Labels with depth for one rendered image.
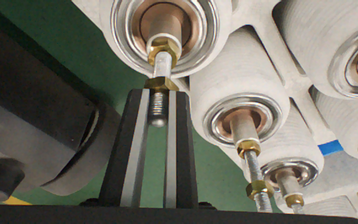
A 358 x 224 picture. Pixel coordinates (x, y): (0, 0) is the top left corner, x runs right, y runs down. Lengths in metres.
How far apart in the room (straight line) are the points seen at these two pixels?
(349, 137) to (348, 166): 0.28
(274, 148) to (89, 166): 0.30
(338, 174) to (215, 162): 0.31
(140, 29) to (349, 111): 0.23
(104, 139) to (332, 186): 0.44
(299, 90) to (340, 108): 0.05
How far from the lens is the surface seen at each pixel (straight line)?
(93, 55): 0.51
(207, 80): 0.23
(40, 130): 0.41
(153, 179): 0.82
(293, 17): 0.27
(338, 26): 0.22
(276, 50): 0.29
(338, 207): 0.60
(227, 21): 0.18
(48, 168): 0.43
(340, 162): 0.60
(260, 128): 0.25
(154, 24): 0.17
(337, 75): 0.23
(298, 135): 0.32
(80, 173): 0.46
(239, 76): 0.22
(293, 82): 0.32
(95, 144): 0.45
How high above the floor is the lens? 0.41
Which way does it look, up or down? 46 degrees down
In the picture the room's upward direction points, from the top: 180 degrees clockwise
